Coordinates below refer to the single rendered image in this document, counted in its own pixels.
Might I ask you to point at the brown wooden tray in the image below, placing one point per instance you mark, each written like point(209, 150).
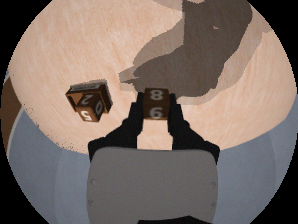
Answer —
point(87, 90)

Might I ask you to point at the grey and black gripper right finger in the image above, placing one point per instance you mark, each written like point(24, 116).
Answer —
point(185, 135)

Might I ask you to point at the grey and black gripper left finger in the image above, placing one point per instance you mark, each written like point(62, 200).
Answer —
point(126, 134)

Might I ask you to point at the brown cube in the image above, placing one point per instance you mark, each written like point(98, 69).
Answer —
point(156, 104)
point(90, 108)

